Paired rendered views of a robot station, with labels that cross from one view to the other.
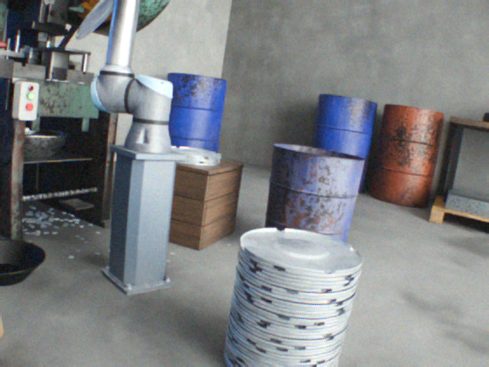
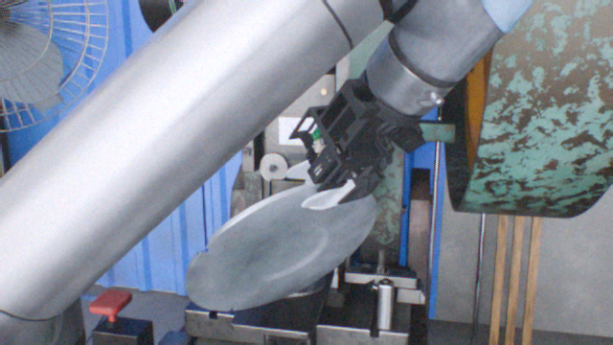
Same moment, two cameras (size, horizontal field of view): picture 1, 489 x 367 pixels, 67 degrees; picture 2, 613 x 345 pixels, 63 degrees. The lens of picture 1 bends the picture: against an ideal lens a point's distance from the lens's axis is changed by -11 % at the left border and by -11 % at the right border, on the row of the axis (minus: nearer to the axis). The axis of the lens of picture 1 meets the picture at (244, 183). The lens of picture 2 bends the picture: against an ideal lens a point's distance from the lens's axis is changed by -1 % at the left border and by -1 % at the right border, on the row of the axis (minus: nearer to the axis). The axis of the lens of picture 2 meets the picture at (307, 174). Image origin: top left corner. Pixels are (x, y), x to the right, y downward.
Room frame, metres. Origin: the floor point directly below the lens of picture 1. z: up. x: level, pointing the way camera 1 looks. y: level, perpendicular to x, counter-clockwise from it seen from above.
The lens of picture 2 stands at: (1.44, 0.02, 1.22)
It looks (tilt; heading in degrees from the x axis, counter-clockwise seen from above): 14 degrees down; 74
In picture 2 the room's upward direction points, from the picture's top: straight up
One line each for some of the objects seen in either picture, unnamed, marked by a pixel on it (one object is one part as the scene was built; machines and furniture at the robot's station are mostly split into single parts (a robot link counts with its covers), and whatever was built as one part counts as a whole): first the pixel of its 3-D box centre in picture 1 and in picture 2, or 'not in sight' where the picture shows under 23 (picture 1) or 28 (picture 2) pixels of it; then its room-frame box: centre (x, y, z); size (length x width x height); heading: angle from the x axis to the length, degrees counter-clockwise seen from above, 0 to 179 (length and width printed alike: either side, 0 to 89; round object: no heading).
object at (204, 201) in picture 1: (185, 196); not in sight; (1.91, 0.27, 0.18); 0.40 x 0.38 x 0.35; 70
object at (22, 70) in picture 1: (36, 73); (306, 298); (1.72, 1.00, 0.67); 0.45 x 0.30 x 0.06; 152
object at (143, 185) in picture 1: (141, 218); not in sight; (1.28, 0.32, 0.23); 0.19 x 0.19 x 0.45; 45
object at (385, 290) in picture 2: (85, 61); (385, 302); (1.82, 0.80, 0.75); 0.03 x 0.03 x 0.10; 62
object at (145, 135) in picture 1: (148, 134); not in sight; (1.28, 0.32, 0.50); 0.15 x 0.15 x 0.10
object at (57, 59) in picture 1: (59, 64); (287, 322); (1.64, 0.84, 0.72); 0.25 x 0.14 x 0.14; 62
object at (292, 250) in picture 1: (301, 248); not in sight; (0.92, -0.15, 0.32); 0.29 x 0.29 x 0.01
